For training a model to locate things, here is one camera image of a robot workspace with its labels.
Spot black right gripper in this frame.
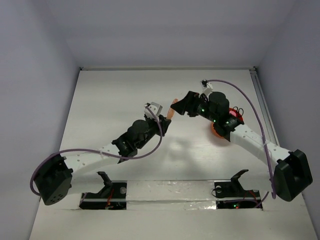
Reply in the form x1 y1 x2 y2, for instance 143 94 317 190
170 90 218 123

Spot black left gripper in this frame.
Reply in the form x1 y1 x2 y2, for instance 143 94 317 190
135 114 170 150

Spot black scissors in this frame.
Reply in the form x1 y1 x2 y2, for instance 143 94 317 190
232 106 244 117

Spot orange translucent pen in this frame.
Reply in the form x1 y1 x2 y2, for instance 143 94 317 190
166 98 179 120

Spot pink round eraser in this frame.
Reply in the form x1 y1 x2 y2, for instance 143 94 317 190
229 111 241 118

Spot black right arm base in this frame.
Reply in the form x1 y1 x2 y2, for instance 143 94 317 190
211 169 261 200

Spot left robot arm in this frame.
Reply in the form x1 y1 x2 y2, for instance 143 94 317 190
29 115 172 206

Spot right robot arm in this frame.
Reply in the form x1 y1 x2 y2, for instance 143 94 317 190
170 91 313 202

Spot orange round divided container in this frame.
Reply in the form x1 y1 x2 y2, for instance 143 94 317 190
211 108 244 141

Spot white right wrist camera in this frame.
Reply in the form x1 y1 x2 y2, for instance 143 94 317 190
200 79 213 97

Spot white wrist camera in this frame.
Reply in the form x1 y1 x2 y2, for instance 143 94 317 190
144 102 163 119
200 79 213 97

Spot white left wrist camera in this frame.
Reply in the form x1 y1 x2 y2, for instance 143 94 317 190
144 102 163 119

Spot aluminium table edge rail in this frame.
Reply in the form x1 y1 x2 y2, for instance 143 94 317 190
249 66 290 178

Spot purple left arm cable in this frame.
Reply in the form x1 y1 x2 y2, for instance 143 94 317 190
29 106 166 196

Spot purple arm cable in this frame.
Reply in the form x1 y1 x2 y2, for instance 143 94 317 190
29 106 166 196
203 79 276 208

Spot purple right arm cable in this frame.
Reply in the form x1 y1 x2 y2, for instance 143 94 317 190
203 79 276 208

